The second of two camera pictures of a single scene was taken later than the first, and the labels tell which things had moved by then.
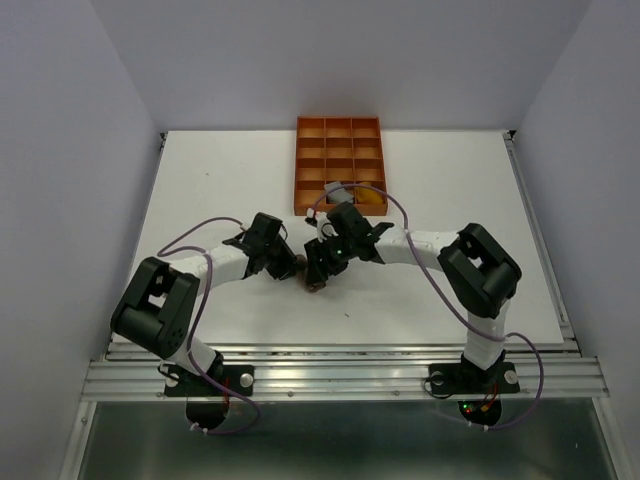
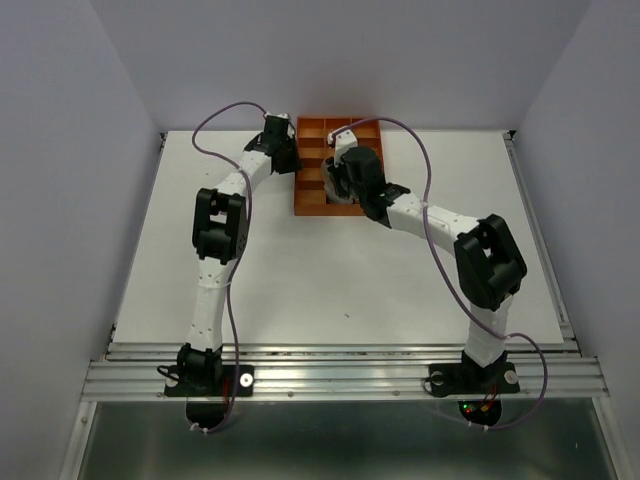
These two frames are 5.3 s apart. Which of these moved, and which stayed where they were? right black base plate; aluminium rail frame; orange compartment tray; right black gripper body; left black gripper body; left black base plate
Moved: left black gripper body; right black gripper body
Stayed: right black base plate; orange compartment tray; aluminium rail frame; left black base plate
